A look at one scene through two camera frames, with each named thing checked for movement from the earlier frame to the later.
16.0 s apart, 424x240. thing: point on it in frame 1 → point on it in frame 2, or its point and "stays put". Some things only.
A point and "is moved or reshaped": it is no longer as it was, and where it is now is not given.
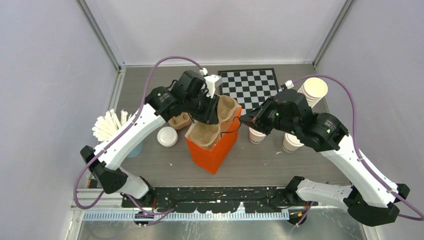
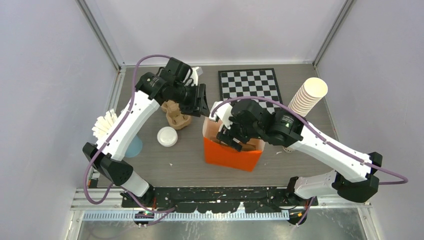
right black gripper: [255, 119] → [225, 136]
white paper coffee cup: [288, 147] stays put
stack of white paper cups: [314, 89] stays put
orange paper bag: [211, 157] is moved or reshaped
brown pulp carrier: [207, 135] → [245, 146]
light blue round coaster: [136, 151] stays put
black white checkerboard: [250, 87] stays put
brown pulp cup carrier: [180, 122] stays put
